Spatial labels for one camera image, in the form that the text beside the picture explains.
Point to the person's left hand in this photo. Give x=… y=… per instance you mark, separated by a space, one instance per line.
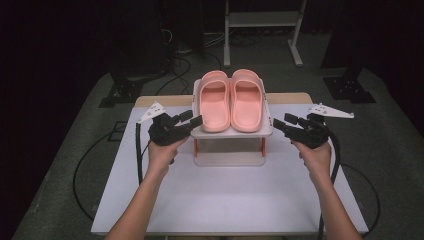
x=165 y=156

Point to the wooden table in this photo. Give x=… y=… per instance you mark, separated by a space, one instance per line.
x=290 y=98

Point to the pink rubber slipper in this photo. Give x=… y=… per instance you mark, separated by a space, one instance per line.
x=215 y=106
x=246 y=105

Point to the black stand base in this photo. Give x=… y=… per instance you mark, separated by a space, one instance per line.
x=128 y=88
x=348 y=88

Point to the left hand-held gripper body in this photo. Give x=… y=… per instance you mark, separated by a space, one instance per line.
x=165 y=131

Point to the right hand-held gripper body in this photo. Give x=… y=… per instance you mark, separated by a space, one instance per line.
x=311 y=133

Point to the white metal stand frame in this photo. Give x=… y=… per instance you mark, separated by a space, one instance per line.
x=263 y=19

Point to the white two-tier shoe rack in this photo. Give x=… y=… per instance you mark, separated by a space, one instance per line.
x=230 y=153

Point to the white table mat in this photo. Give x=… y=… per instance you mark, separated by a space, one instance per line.
x=230 y=200

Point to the person's right hand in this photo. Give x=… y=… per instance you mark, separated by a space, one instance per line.
x=315 y=161

